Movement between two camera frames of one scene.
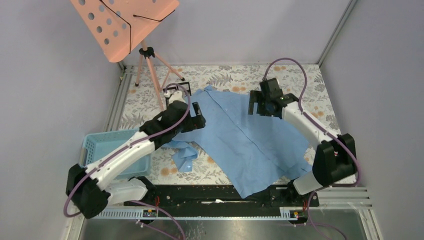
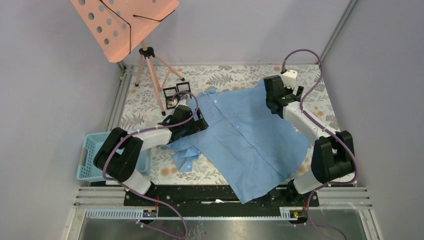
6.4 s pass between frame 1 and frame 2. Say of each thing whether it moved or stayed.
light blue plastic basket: stayed
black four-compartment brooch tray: stayed
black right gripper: moved
